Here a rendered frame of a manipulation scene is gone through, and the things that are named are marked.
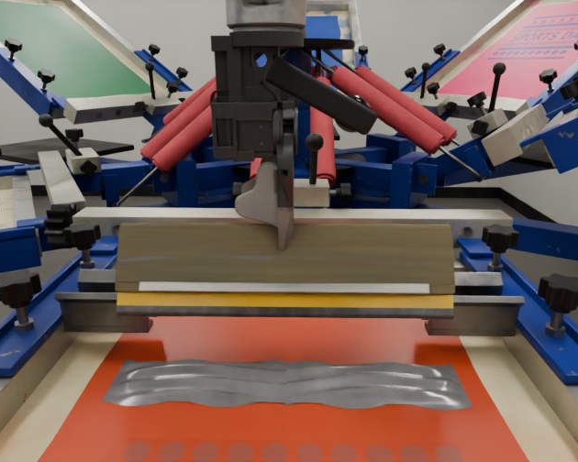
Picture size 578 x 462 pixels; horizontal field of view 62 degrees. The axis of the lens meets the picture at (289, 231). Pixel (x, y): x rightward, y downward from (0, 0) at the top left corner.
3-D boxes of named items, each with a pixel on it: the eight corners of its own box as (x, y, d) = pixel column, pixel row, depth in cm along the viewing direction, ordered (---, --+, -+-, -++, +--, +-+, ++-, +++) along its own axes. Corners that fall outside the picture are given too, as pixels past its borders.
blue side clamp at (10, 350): (23, 422, 46) (8, 359, 44) (-28, 421, 46) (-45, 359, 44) (127, 285, 74) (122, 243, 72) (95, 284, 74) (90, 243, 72)
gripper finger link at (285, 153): (276, 203, 50) (276, 118, 48) (293, 203, 50) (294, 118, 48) (274, 209, 45) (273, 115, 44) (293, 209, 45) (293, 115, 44)
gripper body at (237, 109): (225, 152, 53) (219, 35, 49) (302, 152, 53) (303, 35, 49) (213, 166, 46) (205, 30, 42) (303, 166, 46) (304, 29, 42)
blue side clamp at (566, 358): (606, 430, 45) (624, 367, 43) (552, 429, 45) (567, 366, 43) (487, 288, 73) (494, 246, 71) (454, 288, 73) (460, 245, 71)
